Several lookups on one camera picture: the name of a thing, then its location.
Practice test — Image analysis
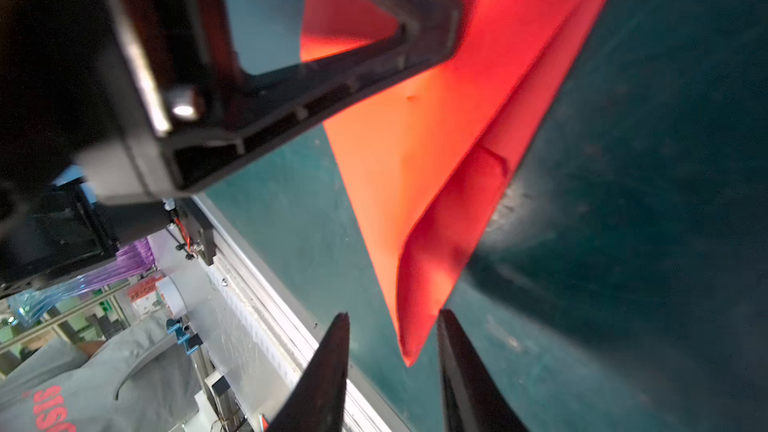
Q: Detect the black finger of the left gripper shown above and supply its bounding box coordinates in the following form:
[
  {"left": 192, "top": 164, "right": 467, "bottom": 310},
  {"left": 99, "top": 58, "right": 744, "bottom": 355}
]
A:
[{"left": 89, "top": 0, "right": 462, "bottom": 204}]

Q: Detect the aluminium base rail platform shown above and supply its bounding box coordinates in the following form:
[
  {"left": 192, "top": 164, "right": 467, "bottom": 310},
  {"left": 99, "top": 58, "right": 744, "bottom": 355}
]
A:
[{"left": 193, "top": 195, "right": 409, "bottom": 431}]

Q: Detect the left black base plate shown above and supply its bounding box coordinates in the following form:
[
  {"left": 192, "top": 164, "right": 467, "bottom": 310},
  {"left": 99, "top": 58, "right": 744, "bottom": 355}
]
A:
[{"left": 170, "top": 198, "right": 216, "bottom": 266}]

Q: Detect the red square paper sheet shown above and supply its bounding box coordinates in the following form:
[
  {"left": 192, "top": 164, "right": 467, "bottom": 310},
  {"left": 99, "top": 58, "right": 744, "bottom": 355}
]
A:
[{"left": 324, "top": 0, "right": 607, "bottom": 364}]

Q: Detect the person in grey shirt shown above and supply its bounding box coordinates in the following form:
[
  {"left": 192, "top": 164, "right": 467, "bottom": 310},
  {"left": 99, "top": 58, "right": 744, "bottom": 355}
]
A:
[{"left": 1, "top": 312, "right": 201, "bottom": 431}]

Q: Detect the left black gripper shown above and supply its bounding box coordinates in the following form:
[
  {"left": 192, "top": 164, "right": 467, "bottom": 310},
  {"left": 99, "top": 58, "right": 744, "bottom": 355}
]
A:
[{"left": 1, "top": 0, "right": 156, "bottom": 216}]

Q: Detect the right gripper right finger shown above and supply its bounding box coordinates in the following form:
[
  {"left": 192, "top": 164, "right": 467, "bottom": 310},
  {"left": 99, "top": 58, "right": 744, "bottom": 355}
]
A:
[{"left": 437, "top": 309, "right": 527, "bottom": 431}]

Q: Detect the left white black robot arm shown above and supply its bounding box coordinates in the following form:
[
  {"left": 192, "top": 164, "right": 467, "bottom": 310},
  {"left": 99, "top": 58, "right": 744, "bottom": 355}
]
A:
[{"left": 1, "top": 0, "right": 463, "bottom": 297}]

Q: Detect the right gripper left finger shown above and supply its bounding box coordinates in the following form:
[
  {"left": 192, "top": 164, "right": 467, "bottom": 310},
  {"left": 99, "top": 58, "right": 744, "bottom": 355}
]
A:
[{"left": 266, "top": 313, "right": 350, "bottom": 432}]

